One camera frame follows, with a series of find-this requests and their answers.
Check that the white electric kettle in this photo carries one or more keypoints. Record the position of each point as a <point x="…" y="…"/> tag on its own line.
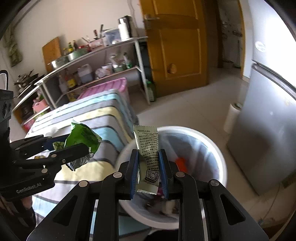
<point x="126" y="28"/>

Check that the left hand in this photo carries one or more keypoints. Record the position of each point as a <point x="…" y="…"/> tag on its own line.
<point x="27" y="202"/>

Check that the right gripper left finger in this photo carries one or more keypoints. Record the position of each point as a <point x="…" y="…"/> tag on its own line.
<point x="129" y="169"/>

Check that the silver refrigerator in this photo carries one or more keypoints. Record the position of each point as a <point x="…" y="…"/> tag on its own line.
<point x="262" y="141"/>

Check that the pink utensil holder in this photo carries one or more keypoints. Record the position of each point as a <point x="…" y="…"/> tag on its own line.
<point x="96" y="44"/>

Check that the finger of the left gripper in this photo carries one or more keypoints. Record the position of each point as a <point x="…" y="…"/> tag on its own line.
<point x="32" y="142"/>
<point x="23" y="163"/>

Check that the pale green sachet wrapper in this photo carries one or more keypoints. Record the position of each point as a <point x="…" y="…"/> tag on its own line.
<point x="147" y="142"/>

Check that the metal kitchen shelf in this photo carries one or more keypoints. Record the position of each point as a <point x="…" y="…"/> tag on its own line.
<point x="120" y="60"/>

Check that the green glass bottle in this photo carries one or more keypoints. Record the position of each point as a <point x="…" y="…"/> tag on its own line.
<point x="151" y="89"/>

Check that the steel pot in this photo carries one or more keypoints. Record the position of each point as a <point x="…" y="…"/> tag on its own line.
<point x="55" y="64"/>

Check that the black frying pans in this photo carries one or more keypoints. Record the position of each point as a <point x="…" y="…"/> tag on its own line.
<point x="26" y="80"/>

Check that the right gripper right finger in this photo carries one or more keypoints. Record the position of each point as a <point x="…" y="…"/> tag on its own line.
<point x="168" y="171"/>

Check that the green snack bag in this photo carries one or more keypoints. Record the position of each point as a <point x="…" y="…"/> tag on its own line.
<point x="80" y="134"/>

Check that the green metal basin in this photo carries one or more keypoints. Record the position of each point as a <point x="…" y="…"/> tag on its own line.
<point x="77" y="53"/>

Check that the wooden cutting board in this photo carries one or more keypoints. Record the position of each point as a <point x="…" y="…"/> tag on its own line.
<point x="51" y="51"/>

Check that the pink plastic storage box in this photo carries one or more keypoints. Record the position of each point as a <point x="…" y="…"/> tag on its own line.
<point x="119" y="84"/>

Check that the white oil jug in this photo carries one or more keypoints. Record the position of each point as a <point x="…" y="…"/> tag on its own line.
<point x="85" y="73"/>

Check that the striped tablecloth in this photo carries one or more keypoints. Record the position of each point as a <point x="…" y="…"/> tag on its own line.
<point x="104" y="122"/>

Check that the white trash bin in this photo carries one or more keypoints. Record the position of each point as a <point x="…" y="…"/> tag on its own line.
<point x="196" y="154"/>

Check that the pink green carton box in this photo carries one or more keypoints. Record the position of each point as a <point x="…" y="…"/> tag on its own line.
<point x="27" y="124"/>

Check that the soy sauce bottle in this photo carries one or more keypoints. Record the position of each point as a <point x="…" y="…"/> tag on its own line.
<point x="70" y="80"/>

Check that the white paper towel roll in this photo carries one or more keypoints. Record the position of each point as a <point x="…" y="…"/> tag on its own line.
<point x="233" y="112"/>

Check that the orange wooden door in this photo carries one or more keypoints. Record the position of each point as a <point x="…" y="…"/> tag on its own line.
<point x="177" y="44"/>

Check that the clear plastic container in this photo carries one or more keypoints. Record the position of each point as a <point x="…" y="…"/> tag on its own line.
<point x="111" y="37"/>

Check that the pink basket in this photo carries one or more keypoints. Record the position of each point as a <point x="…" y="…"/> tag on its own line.
<point x="39" y="106"/>

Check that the red plastic wrapper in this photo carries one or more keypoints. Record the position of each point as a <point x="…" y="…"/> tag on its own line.
<point x="182" y="164"/>

